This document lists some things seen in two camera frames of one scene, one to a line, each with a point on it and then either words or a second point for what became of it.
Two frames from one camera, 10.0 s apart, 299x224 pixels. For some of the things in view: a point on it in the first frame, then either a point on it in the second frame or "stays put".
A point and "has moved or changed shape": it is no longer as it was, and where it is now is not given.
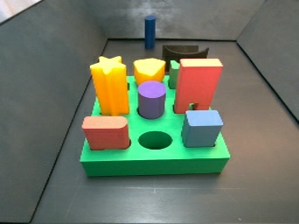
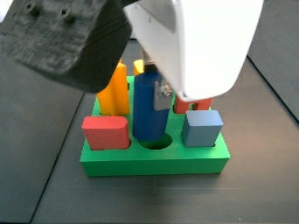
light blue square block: [200, 128] stays put
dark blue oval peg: [149, 32] has moved or changed shape
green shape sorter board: [156, 152] stays put
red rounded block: [106, 132] stays put
